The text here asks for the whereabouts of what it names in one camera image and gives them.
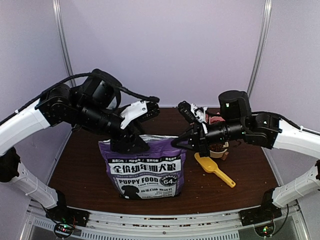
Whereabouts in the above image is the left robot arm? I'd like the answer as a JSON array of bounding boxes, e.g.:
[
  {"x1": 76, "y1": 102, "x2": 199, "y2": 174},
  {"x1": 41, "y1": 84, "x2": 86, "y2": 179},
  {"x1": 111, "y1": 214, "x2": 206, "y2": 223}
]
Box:
[{"x1": 0, "y1": 69, "x2": 160, "y2": 222}]

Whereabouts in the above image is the cream cat-ear pet bowl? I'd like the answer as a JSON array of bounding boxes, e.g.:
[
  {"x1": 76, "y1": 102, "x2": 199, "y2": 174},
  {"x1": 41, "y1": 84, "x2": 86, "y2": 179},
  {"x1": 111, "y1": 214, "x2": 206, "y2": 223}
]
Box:
[{"x1": 209, "y1": 142, "x2": 229, "y2": 160}]

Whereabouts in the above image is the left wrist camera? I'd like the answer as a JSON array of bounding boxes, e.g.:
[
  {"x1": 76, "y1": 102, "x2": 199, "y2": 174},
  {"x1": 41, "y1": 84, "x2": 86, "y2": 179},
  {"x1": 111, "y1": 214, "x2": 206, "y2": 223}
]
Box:
[{"x1": 120, "y1": 100, "x2": 160, "y2": 130}]

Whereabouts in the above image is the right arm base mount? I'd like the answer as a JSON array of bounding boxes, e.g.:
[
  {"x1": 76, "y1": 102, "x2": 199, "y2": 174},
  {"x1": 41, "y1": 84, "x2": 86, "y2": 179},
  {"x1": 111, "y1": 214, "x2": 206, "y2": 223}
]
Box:
[{"x1": 239, "y1": 188, "x2": 282, "y2": 239}]

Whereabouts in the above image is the aluminium corner post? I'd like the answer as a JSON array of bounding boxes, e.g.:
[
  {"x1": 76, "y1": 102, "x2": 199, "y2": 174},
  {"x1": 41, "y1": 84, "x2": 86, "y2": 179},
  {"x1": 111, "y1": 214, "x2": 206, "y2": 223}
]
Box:
[
  {"x1": 52, "y1": 0, "x2": 73, "y2": 76},
  {"x1": 247, "y1": 0, "x2": 273, "y2": 98}
]

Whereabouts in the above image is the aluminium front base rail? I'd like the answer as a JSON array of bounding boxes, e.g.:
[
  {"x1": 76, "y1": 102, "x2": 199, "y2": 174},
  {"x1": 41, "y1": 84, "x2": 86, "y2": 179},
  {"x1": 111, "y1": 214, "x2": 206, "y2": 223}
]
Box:
[{"x1": 21, "y1": 197, "x2": 310, "y2": 240}]

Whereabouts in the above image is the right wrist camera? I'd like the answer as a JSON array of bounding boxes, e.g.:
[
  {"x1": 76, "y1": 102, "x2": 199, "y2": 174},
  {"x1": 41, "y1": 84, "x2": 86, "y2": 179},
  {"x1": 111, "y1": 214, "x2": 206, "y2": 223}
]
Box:
[{"x1": 177, "y1": 101, "x2": 208, "y2": 124}]

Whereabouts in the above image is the wooden stand under cream bowl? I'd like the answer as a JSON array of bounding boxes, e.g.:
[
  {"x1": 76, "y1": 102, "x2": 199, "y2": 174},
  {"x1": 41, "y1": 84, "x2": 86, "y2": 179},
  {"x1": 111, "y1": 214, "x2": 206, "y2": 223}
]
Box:
[{"x1": 220, "y1": 151, "x2": 229, "y2": 161}]

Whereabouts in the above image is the yellow plastic food scoop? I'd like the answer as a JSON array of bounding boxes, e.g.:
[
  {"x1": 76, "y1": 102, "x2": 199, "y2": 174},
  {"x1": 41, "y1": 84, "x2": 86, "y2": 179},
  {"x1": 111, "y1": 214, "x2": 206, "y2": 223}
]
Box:
[{"x1": 194, "y1": 152, "x2": 236, "y2": 188}]

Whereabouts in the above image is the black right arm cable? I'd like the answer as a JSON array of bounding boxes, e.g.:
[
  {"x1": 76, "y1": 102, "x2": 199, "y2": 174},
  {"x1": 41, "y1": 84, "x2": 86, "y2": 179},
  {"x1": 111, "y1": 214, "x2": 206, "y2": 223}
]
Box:
[{"x1": 277, "y1": 114, "x2": 320, "y2": 137}]

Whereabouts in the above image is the purple pet food bag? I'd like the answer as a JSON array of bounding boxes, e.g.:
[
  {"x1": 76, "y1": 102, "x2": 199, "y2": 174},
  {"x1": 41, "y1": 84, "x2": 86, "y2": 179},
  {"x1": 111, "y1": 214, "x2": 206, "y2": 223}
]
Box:
[{"x1": 98, "y1": 134, "x2": 187, "y2": 200}]

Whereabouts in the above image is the aluminium corner post left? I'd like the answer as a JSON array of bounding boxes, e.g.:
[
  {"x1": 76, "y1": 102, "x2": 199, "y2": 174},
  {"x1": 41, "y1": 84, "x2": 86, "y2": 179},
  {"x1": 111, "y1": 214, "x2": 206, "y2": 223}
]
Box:
[{"x1": 52, "y1": 0, "x2": 73, "y2": 76}]

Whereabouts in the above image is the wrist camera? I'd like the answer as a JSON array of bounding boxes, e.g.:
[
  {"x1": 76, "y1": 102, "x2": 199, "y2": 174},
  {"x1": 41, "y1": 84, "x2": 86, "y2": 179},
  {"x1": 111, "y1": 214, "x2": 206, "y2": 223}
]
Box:
[
  {"x1": 120, "y1": 100, "x2": 160, "y2": 130},
  {"x1": 177, "y1": 101, "x2": 208, "y2": 124}
]

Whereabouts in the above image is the pink cat-ear pet bowl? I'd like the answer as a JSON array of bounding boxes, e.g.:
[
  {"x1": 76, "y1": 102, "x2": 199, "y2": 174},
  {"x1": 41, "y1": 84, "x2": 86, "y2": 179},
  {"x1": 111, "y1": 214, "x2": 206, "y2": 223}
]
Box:
[{"x1": 208, "y1": 116, "x2": 225, "y2": 125}]

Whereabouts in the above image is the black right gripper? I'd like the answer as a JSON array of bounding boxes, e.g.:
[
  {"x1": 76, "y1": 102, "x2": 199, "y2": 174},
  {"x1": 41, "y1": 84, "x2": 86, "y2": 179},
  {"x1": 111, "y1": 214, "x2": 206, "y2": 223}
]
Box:
[{"x1": 170, "y1": 119, "x2": 247, "y2": 158}]

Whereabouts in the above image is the black braided left cable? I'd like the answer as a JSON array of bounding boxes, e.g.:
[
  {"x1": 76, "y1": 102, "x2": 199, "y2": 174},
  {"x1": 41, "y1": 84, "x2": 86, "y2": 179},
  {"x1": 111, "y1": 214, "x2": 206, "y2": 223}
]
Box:
[{"x1": 0, "y1": 70, "x2": 157, "y2": 126}]

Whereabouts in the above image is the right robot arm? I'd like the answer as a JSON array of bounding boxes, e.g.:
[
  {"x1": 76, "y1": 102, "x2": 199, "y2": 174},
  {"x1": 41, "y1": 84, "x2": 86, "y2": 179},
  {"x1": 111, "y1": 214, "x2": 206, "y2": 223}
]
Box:
[{"x1": 171, "y1": 90, "x2": 320, "y2": 159}]

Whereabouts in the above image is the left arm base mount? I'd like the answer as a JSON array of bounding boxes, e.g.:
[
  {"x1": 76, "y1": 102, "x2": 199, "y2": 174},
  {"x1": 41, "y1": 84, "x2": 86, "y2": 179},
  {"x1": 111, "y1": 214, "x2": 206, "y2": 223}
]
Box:
[{"x1": 42, "y1": 190, "x2": 90, "y2": 240}]

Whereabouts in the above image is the aluminium corner post right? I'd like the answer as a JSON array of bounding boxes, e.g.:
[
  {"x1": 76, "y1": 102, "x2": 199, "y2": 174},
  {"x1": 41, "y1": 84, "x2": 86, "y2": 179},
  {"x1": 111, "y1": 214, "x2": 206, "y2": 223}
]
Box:
[{"x1": 247, "y1": 0, "x2": 273, "y2": 98}]

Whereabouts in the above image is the brown kibble in cream bowl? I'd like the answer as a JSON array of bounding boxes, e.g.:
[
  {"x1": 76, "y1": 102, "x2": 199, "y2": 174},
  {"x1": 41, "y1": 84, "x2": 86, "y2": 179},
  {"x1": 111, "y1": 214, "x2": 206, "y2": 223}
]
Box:
[{"x1": 209, "y1": 143, "x2": 225, "y2": 153}]

